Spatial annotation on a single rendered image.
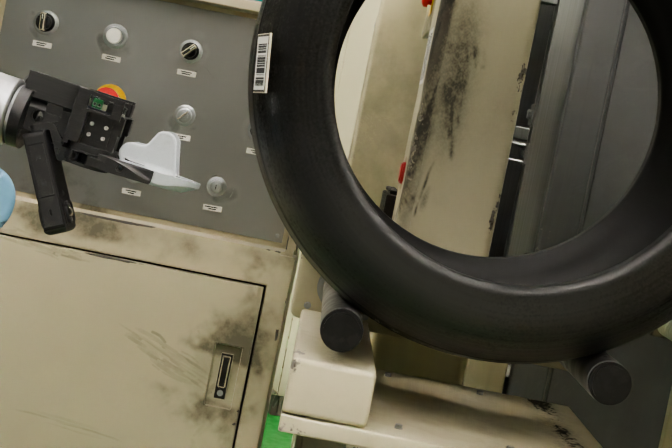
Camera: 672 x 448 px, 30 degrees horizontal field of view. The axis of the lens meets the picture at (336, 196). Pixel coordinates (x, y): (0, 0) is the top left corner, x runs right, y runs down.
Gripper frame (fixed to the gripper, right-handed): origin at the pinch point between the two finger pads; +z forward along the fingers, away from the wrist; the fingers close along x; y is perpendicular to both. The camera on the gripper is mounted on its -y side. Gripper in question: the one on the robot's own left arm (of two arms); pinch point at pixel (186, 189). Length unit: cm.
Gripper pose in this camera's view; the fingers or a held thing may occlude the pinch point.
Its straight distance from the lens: 138.2
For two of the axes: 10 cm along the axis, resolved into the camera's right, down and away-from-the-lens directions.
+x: 0.0, -0.5, 10.0
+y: 3.1, -9.5, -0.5
